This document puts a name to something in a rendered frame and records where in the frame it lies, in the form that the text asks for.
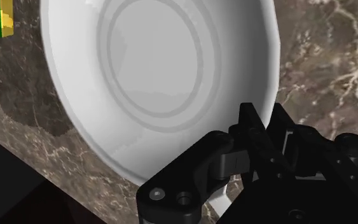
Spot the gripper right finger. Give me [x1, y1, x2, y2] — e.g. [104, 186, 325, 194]
[266, 102, 358, 202]

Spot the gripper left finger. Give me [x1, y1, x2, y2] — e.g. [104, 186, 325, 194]
[135, 102, 291, 224]

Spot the white plate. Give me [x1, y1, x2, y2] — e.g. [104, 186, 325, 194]
[39, 0, 281, 218]

